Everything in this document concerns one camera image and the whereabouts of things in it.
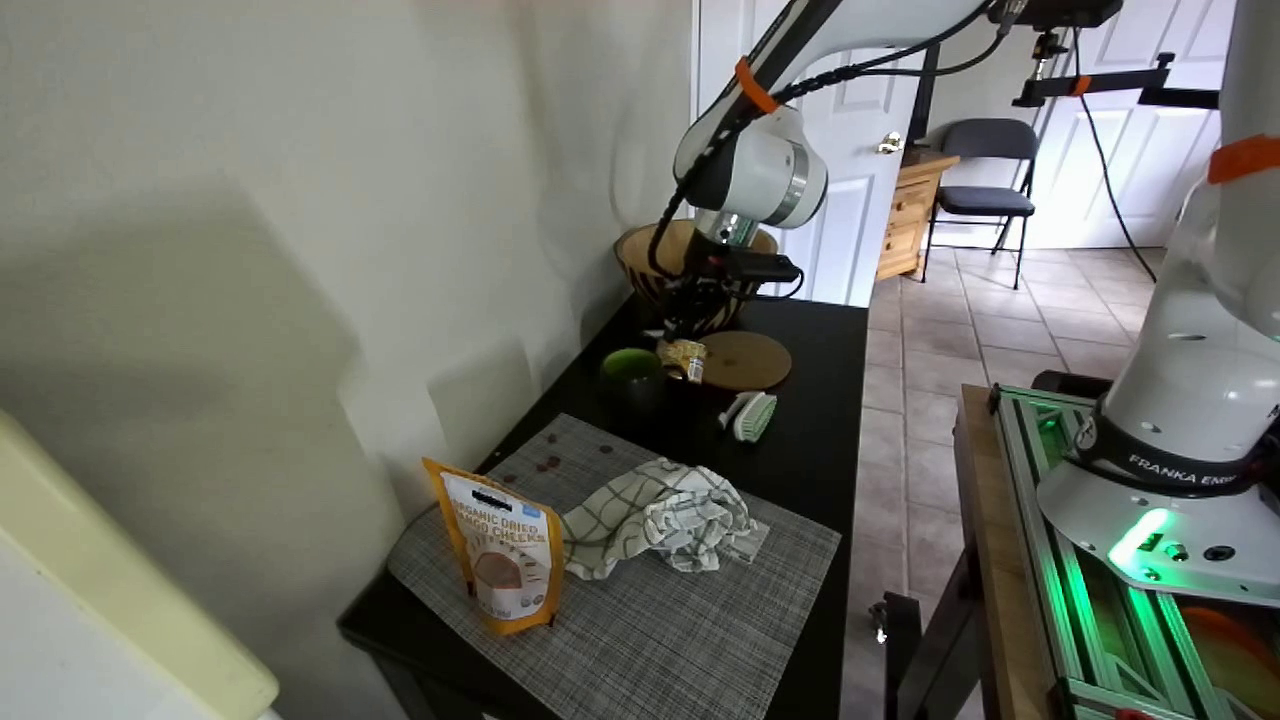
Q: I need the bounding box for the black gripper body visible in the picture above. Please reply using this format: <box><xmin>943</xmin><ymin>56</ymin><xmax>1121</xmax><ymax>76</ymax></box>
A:
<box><xmin>679</xmin><ymin>232</ymin><xmax>809</xmax><ymax>307</ymax></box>

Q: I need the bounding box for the round cork board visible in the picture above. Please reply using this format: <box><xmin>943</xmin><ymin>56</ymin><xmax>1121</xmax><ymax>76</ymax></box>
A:
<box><xmin>693</xmin><ymin>330</ymin><xmax>802</xmax><ymax>398</ymax></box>

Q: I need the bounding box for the green plastic lid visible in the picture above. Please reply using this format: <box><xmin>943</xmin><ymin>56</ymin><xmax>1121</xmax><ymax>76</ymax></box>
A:
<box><xmin>595</xmin><ymin>344</ymin><xmax>661</xmax><ymax>391</ymax></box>

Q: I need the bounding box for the green white scrub brush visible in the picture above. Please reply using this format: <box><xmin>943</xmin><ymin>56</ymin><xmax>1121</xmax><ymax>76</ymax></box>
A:
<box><xmin>718</xmin><ymin>388</ymin><xmax>785</xmax><ymax>449</ymax></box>

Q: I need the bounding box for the white single door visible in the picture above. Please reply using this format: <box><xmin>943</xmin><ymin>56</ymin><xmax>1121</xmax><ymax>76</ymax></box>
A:
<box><xmin>690</xmin><ymin>0</ymin><xmax>928</xmax><ymax>312</ymax></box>

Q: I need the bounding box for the black table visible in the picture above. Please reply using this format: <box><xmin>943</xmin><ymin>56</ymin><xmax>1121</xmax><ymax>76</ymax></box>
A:
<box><xmin>331</xmin><ymin>293</ymin><xmax>876</xmax><ymax>720</ymax></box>

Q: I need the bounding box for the white checked dish towel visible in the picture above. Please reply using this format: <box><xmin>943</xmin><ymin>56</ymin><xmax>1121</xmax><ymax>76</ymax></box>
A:
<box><xmin>556</xmin><ymin>451</ymin><xmax>776</xmax><ymax>584</ymax></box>

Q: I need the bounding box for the black folding chair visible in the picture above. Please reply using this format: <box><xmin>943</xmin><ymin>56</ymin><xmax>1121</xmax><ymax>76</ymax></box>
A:
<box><xmin>920</xmin><ymin>115</ymin><xmax>1045</xmax><ymax>297</ymax></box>

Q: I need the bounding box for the orange snack pouch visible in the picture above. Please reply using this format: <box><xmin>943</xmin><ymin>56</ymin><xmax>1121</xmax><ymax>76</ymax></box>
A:
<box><xmin>417</xmin><ymin>456</ymin><xmax>571</xmax><ymax>640</ymax></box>

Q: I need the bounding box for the grey woven placemat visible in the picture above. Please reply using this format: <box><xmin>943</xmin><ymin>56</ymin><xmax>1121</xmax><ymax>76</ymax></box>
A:
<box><xmin>385</xmin><ymin>408</ymin><xmax>849</xmax><ymax>720</ymax></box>

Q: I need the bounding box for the wooden workbench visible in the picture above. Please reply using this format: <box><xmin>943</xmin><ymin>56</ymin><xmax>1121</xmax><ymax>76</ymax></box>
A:
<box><xmin>947</xmin><ymin>380</ymin><xmax>1073</xmax><ymax>720</ymax></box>

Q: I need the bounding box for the white double door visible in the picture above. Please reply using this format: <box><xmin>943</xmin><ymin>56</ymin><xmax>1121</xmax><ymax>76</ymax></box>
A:
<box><xmin>1030</xmin><ymin>0</ymin><xmax>1235</xmax><ymax>258</ymax></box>

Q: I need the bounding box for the cream stove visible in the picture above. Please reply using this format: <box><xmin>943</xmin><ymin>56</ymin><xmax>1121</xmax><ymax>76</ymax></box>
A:
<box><xmin>0</xmin><ymin>408</ymin><xmax>286</xmax><ymax>720</ymax></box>

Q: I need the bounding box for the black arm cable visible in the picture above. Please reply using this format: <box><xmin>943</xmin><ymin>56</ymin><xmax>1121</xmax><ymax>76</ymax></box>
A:
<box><xmin>650</xmin><ymin>0</ymin><xmax>1031</xmax><ymax>276</ymax></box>

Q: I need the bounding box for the black hanging cable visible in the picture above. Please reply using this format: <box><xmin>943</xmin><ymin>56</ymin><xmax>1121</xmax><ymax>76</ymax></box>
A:
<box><xmin>1065</xmin><ymin>31</ymin><xmax>1163</xmax><ymax>288</ymax></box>

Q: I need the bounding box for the black camera boom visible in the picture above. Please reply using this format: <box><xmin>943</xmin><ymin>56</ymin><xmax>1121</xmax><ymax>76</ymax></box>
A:
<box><xmin>1012</xmin><ymin>47</ymin><xmax>1226</xmax><ymax>115</ymax></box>

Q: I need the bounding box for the green lit metal frame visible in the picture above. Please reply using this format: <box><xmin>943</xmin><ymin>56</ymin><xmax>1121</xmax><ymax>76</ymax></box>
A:
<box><xmin>996</xmin><ymin>380</ymin><xmax>1280</xmax><ymax>720</ymax></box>

